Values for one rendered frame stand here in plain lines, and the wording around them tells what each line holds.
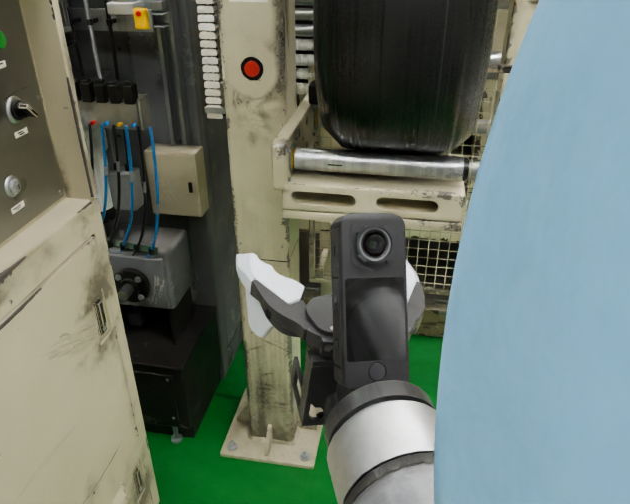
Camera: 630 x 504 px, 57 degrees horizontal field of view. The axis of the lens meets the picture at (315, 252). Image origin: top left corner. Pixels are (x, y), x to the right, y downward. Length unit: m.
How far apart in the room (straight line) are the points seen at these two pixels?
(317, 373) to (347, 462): 0.09
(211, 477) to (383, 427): 1.40
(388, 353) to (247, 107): 0.91
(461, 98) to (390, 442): 0.75
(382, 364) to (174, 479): 1.38
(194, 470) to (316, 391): 1.33
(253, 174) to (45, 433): 0.64
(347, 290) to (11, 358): 0.64
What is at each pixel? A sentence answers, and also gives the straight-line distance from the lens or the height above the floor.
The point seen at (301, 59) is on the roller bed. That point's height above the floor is 1.00.
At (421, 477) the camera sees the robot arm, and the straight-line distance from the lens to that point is 0.31.
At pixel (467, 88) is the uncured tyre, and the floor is 1.08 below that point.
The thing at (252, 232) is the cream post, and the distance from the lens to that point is 1.34.
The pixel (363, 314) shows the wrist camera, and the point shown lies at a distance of 0.37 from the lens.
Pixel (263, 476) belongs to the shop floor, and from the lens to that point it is 1.70.
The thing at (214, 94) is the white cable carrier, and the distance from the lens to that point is 1.26.
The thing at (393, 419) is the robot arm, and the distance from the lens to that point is 0.33.
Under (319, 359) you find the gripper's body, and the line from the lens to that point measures 0.40.
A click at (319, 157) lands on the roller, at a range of 1.15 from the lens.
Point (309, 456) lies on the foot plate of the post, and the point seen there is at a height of 0.02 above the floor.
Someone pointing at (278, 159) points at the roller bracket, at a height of 0.92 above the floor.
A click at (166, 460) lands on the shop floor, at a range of 1.78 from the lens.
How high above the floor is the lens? 1.32
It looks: 30 degrees down
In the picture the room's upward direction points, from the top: straight up
